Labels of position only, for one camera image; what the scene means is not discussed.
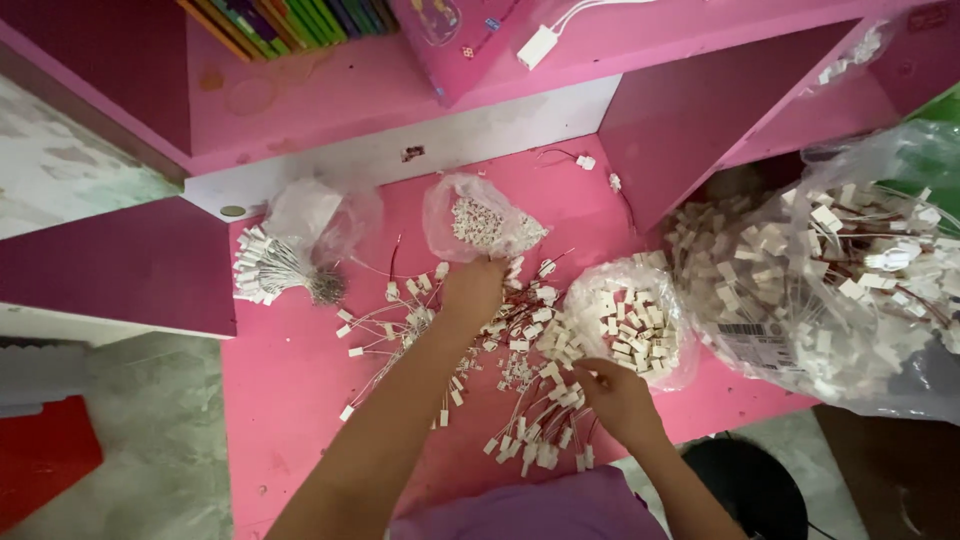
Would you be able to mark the person's right hand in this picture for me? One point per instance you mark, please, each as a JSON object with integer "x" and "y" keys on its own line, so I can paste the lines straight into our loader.
{"x": 619, "y": 405}

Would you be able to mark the person's left hand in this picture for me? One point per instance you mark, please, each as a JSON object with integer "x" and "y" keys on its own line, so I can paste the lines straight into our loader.
{"x": 474, "y": 294}

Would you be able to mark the person's right fingers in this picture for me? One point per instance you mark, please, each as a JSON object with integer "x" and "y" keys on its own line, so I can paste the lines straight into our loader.
{"x": 589, "y": 377}

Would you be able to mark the person's left fingers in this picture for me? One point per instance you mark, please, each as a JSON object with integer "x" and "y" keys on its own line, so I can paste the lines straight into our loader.
{"x": 480, "y": 265}

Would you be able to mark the small clear bag of connectors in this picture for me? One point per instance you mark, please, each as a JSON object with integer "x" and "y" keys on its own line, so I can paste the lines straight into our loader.
{"x": 484, "y": 221}

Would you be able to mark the medium clear bag of connectors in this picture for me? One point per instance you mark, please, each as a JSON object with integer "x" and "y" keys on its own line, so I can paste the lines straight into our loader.
{"x": 637, "y": 322}

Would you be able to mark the person's purple shirt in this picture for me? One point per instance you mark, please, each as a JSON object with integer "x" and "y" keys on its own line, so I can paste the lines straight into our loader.
{"x": 532, "y": 510}

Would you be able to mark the empty clear plastic bag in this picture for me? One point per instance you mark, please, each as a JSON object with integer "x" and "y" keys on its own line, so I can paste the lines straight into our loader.
{"x": 322, "y": 217}

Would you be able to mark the black round stool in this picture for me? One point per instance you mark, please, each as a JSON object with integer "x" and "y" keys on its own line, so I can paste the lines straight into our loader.
{"x": 750, "y": 487}

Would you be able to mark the pink printed box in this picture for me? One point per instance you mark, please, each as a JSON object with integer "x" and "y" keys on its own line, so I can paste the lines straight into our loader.
{"x": 457, "y": 41}

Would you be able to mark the pink desk shelf unit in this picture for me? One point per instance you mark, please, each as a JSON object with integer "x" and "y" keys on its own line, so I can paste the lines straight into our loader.
{"x": 675, "y": 120}

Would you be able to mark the small brass round disc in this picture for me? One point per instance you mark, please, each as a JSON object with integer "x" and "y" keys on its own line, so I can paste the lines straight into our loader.
{"x": 232, "y": 211}

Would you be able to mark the row of colourful books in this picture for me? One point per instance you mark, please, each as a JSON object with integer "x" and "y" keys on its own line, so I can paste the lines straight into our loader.
{"x": 292, "y": 22}

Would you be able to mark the brown wooden furniture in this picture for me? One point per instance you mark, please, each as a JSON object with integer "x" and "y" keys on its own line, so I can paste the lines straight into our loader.
{"x": 892, "y": 480}

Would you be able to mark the green plastic bag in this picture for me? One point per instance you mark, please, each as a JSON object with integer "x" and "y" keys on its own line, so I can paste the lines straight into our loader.
{"x": 934, "y": 150}

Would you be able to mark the clear bag on shelf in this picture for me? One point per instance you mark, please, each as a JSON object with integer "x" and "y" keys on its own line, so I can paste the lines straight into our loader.
{"x": 851, "y": 56}

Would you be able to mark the grey plastic object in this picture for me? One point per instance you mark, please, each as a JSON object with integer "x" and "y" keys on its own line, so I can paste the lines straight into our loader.
{"x": 37, "y": 375}

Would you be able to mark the red plastic stool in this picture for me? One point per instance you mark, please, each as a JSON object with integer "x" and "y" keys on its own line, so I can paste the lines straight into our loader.
{"x": 41, "y": 457}

